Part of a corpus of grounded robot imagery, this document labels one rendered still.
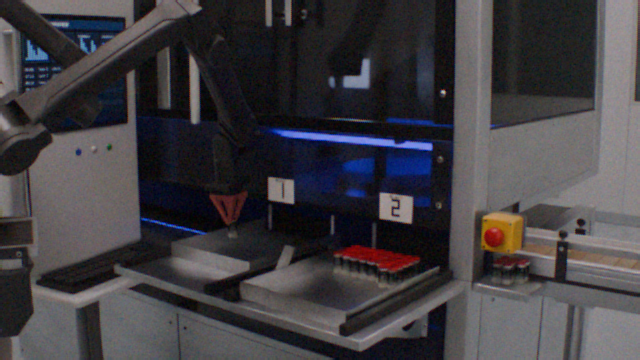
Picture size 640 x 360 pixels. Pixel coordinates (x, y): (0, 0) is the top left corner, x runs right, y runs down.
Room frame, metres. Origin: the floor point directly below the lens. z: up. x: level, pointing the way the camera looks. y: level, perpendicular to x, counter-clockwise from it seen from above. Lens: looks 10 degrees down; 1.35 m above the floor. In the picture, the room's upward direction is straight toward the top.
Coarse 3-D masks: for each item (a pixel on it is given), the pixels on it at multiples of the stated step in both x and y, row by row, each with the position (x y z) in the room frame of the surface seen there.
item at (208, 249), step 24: (192, 240) 1.65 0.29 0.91; (216, 240) 1.72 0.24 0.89; (240, 240) 1.74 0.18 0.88; (264, 240) 1.75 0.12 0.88; (288, 240) 1.75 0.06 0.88; (312, 240) 1.62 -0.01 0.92; (336, 240) 1.69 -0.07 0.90; (216, 264) 1.50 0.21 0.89; (240, 264) 1.46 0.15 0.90; (264, 264) 1.48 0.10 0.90
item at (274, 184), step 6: (270, 180) 1.74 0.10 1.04; (276, 180) 1.73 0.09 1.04; (282, 180) 1.72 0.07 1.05; (288, 180) 1.71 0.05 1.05; (270, 186) 1.74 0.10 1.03; (276, 186) 1.73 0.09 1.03; (288, 186) 1.71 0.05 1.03; (270, 192) 1.75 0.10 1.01; (276, 192) 1.73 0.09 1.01; (288, 192) 1.71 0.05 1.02; (270, 198) 1.75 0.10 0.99; (276, 198) 1.73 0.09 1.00; (288, 198) 1.71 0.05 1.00
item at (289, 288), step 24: (312, 264) 1.48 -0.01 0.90; (240, 288) 1.30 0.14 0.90; (264, 288) 1.27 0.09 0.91; (288, 288) 1.36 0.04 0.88; (312, 288) 1.36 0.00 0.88; (336, 288) 1.36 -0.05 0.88; (360, 288) 1.36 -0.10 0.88; (384, 288) 1.36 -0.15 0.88; (408, 288) 1.31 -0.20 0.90; (288, 312) 1.23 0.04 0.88; (312, 312) 1.19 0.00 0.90; (336, 312) 1.15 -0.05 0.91; (360, 312) 1.18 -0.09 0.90
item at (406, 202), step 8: (384, 200) 1.53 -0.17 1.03; (400, 200) 1.50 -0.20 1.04; (408, 200) 1.49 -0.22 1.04; (384, 208) 1.53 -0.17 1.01; (400, 208) 1.50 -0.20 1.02; (408, 208) 1.49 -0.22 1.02; (384, 216) 1.53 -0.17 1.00; (392, 216) 1.52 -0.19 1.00; (400, 216) 1.50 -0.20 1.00; (408, 216) 1.49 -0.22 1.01
